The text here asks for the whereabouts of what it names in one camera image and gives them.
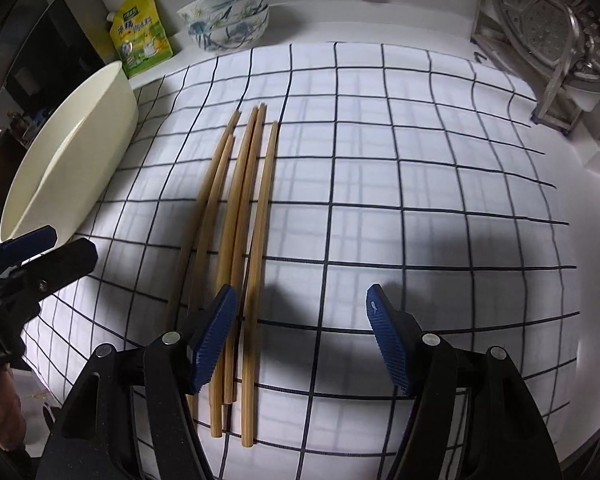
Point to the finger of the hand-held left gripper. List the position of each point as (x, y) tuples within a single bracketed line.
[(65, 260), (25, 245)]

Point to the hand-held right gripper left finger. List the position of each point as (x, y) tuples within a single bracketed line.
[(212, 340)]

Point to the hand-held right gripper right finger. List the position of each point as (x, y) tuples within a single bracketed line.
[(387, 340)]

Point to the cream round basin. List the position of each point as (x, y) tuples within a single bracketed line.
[(80, 150)]

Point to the person's left hand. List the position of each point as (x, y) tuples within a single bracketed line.
[(2, 410)]

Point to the white black-checked cloth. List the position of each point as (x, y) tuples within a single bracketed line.
[(405, 185)]

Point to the yellow seasoning pouch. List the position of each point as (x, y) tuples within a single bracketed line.
[(140, 35)]

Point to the steel dish rack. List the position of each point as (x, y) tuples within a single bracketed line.
[(557, 95)]

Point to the small black hook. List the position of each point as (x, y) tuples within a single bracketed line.
[(479, 56)]

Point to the perforated steel steamer plate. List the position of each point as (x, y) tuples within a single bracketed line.
[(545, 15)]

